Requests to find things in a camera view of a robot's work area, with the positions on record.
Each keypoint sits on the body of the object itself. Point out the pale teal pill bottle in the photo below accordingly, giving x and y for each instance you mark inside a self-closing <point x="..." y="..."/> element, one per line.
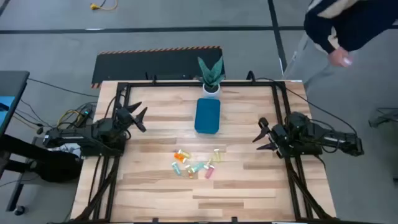
<point x="198" y="167"/>

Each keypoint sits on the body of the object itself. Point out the yellow pill bottle red pills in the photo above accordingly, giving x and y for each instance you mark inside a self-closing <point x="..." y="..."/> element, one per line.
<point x="189" y="172"/>

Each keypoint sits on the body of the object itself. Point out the blue monitor screen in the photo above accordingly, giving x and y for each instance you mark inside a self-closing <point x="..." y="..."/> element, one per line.
<point x="6" y="109"/>

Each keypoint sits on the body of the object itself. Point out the white plant pot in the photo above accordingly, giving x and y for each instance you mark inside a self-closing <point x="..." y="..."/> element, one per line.
<point x="214" y="93"/>

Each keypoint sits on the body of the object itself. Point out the grey chair base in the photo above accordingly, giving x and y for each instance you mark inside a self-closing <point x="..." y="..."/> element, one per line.
<point x="385" y="116"/>

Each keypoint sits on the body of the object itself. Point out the person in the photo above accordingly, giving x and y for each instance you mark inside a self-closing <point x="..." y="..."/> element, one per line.
<point x="357" y="31"/>

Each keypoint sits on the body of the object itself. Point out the black table clamp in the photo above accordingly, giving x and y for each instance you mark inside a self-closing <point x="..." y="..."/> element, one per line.
<point x="250" y="76"/>
<point x="234" y="220"/>

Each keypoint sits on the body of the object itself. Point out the black aluminium rig frame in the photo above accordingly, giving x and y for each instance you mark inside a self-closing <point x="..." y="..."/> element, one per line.
<point x="174" y="83"/>

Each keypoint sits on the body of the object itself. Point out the green snake plant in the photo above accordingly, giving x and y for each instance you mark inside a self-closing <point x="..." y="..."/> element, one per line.
<point x="211" y="74"/>

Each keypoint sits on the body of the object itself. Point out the blue plastic basket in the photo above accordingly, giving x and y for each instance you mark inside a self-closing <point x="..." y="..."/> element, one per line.
<point x="207" y="116"/>

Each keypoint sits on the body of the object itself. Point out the black desk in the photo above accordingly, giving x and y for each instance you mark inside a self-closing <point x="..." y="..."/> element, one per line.
<point x="15" y="84"/>

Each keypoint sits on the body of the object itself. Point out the black power box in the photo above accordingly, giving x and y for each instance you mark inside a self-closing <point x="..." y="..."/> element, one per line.
<point x="86" y="113"/>

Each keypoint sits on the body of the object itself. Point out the orange pill bottle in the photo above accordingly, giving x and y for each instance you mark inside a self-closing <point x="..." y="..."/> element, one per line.
<point x="179" y="157"/>

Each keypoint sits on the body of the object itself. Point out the black office chair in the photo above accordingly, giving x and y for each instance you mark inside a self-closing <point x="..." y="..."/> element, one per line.
<point x="46" y="165"/>

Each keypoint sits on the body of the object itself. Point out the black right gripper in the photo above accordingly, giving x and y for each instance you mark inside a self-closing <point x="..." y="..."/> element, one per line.
<point x="280" y="137"/>

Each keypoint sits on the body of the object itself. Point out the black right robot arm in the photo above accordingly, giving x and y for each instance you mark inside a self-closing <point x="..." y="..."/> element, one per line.
<point x="335" y="138"/>

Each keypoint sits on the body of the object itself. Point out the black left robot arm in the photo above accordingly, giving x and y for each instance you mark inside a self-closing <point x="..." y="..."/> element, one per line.
<point x="93" y="130"/>

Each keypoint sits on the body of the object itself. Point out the black hazard-striped floor mat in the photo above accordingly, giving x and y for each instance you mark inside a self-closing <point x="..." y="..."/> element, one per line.
<point x="140" y="67"/>

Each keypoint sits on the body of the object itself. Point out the pink pill bottle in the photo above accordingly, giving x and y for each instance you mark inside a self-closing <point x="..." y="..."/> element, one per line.
<point x="210" y="172"/>

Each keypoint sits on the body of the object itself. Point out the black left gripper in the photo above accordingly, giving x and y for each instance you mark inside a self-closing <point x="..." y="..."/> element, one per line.
<point x="125" y="115"/>

